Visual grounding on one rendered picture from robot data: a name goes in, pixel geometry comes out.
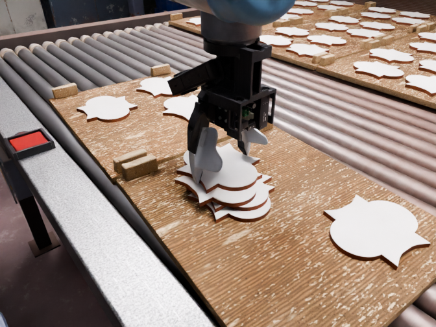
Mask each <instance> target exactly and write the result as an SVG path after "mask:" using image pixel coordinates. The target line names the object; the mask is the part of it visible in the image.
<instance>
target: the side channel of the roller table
mask: <svg viewBox="0 0 436 327"><path fill-rule="evenodd" d="M177 13H182V17H183V18H190V17H195V16H200V10H197V9H195V8H188V9H183V10H174V11H169V12H161V13H156V14H147V15H142V16H134V17H129V18H121V19H112V20H108V21H99V22H94V23H85V24H81V25H72V26H67V27H59V28H54V29H45V30H37V31H32V32H24V33H19V34H10V35H5V36H0V51H1V49H4V48H8V49H11V50H13V51H14V50H15V48H16V47H17V46H24V47H26V48H27V49H29V45H30V44H32V43H35V44H38V45H41V46H42V44H43V42H53V43H54V44H55V42H56V41H57V40H59V39H61V40H65V41H68V39H69V38H70V37H74V38H78V39H80V37H81V36H83V35H86V36H90V37H91V36H92V34H95V33H97V34H102V35H103V33H104V32H106V31H107V32H112V33H114V31H115V30H123V31H124V30H125V29H126V28H131V29H134V28H135V27H144V26H145V25H152V26H153V25H154V24H155V23H161V24H162V23H163V22H168V21H170V20H171V17H170V15H171V14H177Z"/></svg>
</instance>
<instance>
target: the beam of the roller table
mask: <svg viewBox="0 0 436 327"><path fill-rule="evenodd" d="M37 128H43V129H44V130H45V131H46V133H48V135H49V136H50V137H51V138H52V140H53V141H54V144H55V146H56V148H55V149H51V150H49V151H45V152H41V153H39V154H35V155H33V156H29V157H27V158H24V159H21V160H18V161H15V159H14V157H13V156H12V154H11V153H10V151H9V149H8V148H7V146H6V144H5V141H4V138H7V137H10V136H14V135H15V134H17V133H18V132H23V131H31V130H35V129H37ZM0 141H1V143H2V144H3V146H4V148H5V149H6V151H7V153H8V154H9V156H10V157H11V159H12V161H13V162H14V164H15V166H16V167H17V169H18V171H19V172H20V174H21V176H22V177H23V179H24V181H25V182H26V184H27V185H28V187H29V189H30V190H31V192H32V194H33V195H34V197H35V199H36V200H37V202H38V204H39V205H40V207H41V209H42V210H43V212H44V214H45V215H46V217H47V218H48V220H49V222H50V223H51V225H52V227H53V228H54V230H55V232H56V233H57V235H58V237H59V238H60V240H61V242H62V243H63V245H64V246H65V248H66V250H67V251H68V253H69V255H70V256H71V258H72V260H73V261H74V263H75V265H76V266H77V268H78V270H79V271H80V273H81V275H82V276H83V278H84V279H85V281H86V283H87V284H88V286H89V288H90V289H91V291H92V293H93V294H94V296H95V298H96V299H97V301H98V303H99V304H100V306H101V307H102V309H103V311H104V312H105V314H106V316H107V317H108V319H109V321H110V322H111V324H112V326H113V327H218V325H217V324H216V323H215V322H214V321H213V320H212V318H211V317H210V316H209V315H208V314H207V313H206V312H205V311H204V310H203V308H202V307H201V306H200V305H199V303H198V302H197V301H196V300H195V299H194V298H193V297H192V296H191V295H190V293H189V292H188V291H187V290H186V288H185V287H184V286H183V285H182V284H181V283H180V282H179V281H178V280H177V279H176V277H175V276H174V275H173V274H172V272H171V271H170V270H169V269H168V268H167V267H166V266H165V265H164V263H163V262H162V261H161V260H160V259H159V257H158V256H157V255H156V254H155V253H154V252H153V251H152V250H151V249H150V247H149V246H148V245H147V244H146V243H145V242H144V240H142V238H141V237H140V236H139V235H138V234H137V233H136V231H135V230H134V229H133V228H132V227H131V226H130V225H129V224H128V222H127V221H126V220H125V219H124V218H123V216H122V215H121V214H120V213H119V212H118V211H117V210H116V209H115V208H114V206H113V205H112V204H111V203H110V201H109V200H108V199H107V198H106V197H105V196H104V195H103V194H102V193H101V191H100V190H99V189H98V188H97V186H96V185H95V184H94V183H93V182H92V181H91V180H90V179H89V178H88V176H87V175H86V174H85V173H84V172H83V170H82V169H81V168H80V167H79V166H78V165H77V164H76V163H75V162H74V160H73V159H72V158H71V157H70V156H69V154H68V153H67V152H66V151H65V150H64V149H63V148H62V147H61V145H60V144H59V143H58V142H57V141H56V140H55V139H54V138H53V137H52V135H51V134H50V133H49V132H48V131H47V129H46V128H45V127H44V126H43V125H42V124H41V123H40V122H39V121H38V119H37V118H36V117H35V116H34V114H33V113H32V112H31V111H30V110H29V109H28V108H27V107H26V106H25V104H24V103H23V102H22V101H21V99H20V98H19V97H18V96H17V95H16V94H15V93H14V92H13V91H12V89H11V88H10V87H9V86H8V85H7V83H6V82H5V81H4V80H3V79H2V78H1V77H0Z"/></svg>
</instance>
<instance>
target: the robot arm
mask: <svg viewBox="0 0 436 327"><path fill-rule="evenodd" d="M170 1H172V2H175V3H180V4H182V5H186V6H189V7H191V8H195V9H197V10H200V25H201V34H202V35H203V36H204V37H203V48H204V51H206V52H207V53H210V54H212V55H216V58H213V59H211V60H209V61H206V62H204V63H202V64H200V65H198V66H196V67H194V68H192V69H187V70H185V71H184V70H183V71H180V72H179V73H177V74H175V75H173V76H174V78H172V79H169V80H167V83H168V85H169V87H170V90H171V93H172V95H173V96H175V95H179V94H181V96H182V95H185V94H187V95H189V94H191V93H193V92H194V91H196V90H198V87H199V86H201V90H200V92H199V94H198V95H197V98H198V102H197V101H195V106H194V109H193V111H192V113H191V116H190V118H189V123H188V131H187V135H188V151H189V164H190V168H191V174H192V176H193V180H194V182H195V183H196V184H199V183H200V179H201V176H202V172H203V171H202V170H203V169H204V170H207V171H213V172H219V171H220V170H221V169H222V166H223V159H222V158H221V156H220V155H219V153H218V152H217V149H216V145H217V140H218V131H217V130H216V129H215V128H213V127H209V123H210V122H211V123H213V124H215V125H217V126H218V127H221V128H223V129H224V131H226V135H228V136H230V137H232V138H234V139H236V140H237V146H238V147H239V149H240V150H241V152H242V153H243V154H244V155H246V156H248V155H249V151H250V144H251V143H257V144H262V145H267V144H268V139H267V137H266V136H265V135H263V134H262V133H261V132H260V131H259V130H261V129H263V128H265V127H266V126H267V123H270V124H273V121H274V108H275V100H276V88H273V87H270V86H267V85H264V84H261V72H262V62H263V60H264V59H266V58H270V57H271V55H272V45H267V44H264V43H260V36H261V34H262V25H267V24H270V23H272V22H275V21H276V20H278V19H280V18H281V17H282V16H284V15H285V14H286V13H287V12H288V11H289V10H290V9H291V8H292V7H293V5H294V4H295V1H296V0H170ZM269 98H272V106H271V114H270V115H269V114H268V112H269Z"/></svg>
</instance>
